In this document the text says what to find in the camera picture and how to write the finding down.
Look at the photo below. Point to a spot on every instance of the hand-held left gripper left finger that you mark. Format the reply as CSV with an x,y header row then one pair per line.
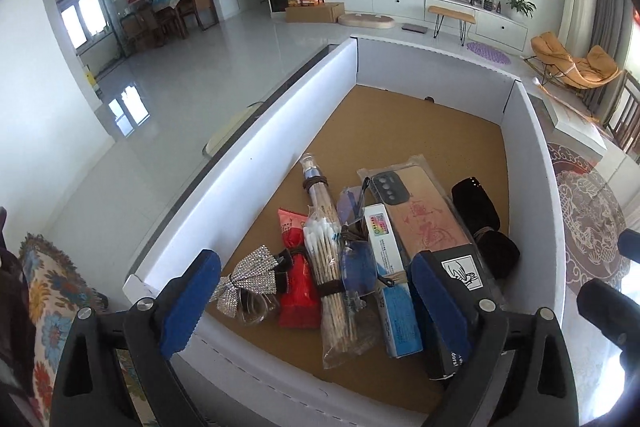
x,y
187,307

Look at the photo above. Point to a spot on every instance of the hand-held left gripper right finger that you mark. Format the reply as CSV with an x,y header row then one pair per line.
x,y
435,302

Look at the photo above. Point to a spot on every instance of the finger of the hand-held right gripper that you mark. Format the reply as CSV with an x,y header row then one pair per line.
x,y
630,245
605,304

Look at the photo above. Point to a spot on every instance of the small black box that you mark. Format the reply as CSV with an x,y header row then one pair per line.
x,y
462,274

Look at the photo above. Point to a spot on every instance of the blue and white carton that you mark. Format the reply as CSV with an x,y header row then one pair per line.
x,y
395,322

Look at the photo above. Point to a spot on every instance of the rhinestone bow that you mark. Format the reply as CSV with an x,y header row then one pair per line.
x,y
250,274

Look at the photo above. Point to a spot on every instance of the packaged wooden-look phone case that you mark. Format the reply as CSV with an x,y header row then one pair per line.
x,y
425,219

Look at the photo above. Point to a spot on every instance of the blue glasses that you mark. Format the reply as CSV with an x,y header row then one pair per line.
x,y
357,264

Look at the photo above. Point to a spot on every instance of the bagged cotton swabs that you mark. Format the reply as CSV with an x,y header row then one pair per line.
x,y
330,287

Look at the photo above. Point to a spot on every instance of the black velvet pouch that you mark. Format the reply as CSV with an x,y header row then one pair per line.
x,y
475,202

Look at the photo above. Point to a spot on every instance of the red packet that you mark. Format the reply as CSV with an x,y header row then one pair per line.
x,y
300,302

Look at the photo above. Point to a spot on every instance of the floral sofa cover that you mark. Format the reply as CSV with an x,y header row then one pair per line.
x,y
55,307

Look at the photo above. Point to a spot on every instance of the flat white box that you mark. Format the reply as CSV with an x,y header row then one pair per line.
x,y
575,122

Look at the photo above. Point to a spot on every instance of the dark cloth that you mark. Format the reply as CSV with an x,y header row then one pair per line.
x,y
12,307

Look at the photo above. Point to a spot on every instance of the orange lounge chair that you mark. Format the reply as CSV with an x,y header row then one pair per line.
x,y
575,67

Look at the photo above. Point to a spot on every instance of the purple floor mat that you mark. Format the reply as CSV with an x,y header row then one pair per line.
x,y
490,53

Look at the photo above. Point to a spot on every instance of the grey laptop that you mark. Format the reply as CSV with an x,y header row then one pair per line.
x,y
414,28

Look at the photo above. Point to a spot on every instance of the round beige cushion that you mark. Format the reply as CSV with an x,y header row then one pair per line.
x,y
365,21

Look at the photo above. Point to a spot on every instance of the wooden bench stool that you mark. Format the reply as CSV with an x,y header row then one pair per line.
x,y
450,11

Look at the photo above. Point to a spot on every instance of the glass balcony door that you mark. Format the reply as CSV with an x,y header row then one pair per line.
x,y
95,22

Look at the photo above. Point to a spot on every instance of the white television cabinet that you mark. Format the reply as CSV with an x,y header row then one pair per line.
x,y
380,2

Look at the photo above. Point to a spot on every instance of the brown cardboard box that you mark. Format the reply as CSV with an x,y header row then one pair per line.
x,y
315,13

